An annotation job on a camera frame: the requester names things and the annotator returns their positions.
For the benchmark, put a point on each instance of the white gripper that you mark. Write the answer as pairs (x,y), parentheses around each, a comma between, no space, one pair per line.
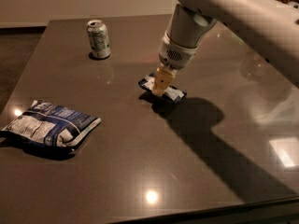
(176,56)

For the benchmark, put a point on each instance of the blue rxbar blueberry bar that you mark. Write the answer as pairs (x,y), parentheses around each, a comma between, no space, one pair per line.
(172,94)

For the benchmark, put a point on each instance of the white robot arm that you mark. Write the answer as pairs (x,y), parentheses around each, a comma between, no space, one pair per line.
(267,26)

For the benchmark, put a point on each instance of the green 7up soda can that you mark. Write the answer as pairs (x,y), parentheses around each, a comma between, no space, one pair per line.
(99,41)

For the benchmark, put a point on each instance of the blue white chip bag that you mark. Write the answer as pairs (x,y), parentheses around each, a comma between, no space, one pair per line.
(45,124)

